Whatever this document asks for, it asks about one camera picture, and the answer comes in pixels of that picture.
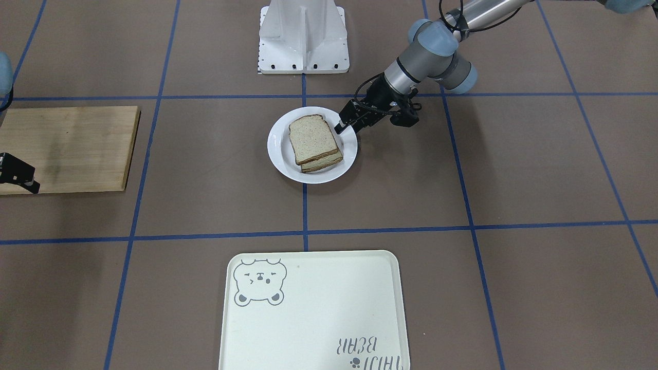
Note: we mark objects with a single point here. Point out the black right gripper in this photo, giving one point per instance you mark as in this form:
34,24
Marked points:
11,169

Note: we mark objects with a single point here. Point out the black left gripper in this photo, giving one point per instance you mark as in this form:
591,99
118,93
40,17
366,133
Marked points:
381,92

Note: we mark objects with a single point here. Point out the bread slice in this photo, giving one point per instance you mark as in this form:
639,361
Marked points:
322,163
311,138

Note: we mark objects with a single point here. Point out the white round plate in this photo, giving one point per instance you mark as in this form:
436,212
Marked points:
281,151

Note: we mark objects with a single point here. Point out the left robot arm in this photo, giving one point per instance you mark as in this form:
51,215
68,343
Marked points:
432,53

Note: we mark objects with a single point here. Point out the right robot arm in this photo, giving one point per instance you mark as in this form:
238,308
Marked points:
6,85

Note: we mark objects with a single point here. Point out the wooden cutting board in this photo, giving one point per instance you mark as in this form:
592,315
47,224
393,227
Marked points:
73,149

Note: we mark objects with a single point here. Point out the cream bear serving tray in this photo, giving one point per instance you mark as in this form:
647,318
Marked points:
314,310

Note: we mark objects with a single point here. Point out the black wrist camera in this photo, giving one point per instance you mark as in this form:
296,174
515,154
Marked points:
407,114

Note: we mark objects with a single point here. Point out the white metal camera stand base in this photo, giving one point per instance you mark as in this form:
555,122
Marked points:
298,37

